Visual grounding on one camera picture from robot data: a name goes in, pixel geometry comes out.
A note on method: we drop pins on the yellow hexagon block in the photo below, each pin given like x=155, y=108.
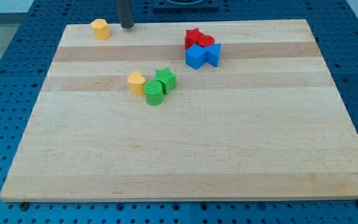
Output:
x=100, y=29

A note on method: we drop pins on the red star block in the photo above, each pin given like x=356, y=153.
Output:
x=191, y=37

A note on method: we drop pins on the blue triangle block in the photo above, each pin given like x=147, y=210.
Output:
x=213, y=54

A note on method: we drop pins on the blue cube block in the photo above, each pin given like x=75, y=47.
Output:
x=195, y=56

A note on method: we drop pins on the red cylinder block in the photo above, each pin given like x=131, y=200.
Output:
x=205, y=40

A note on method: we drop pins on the wooden board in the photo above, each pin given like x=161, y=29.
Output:
x=267, y=124

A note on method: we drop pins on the green cylinder block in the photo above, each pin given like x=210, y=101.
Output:
x=153, y=92

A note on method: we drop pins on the green star block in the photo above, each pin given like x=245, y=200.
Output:
x=167, y=79

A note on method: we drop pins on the yellow heart block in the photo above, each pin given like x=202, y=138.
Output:
x=136, y=83

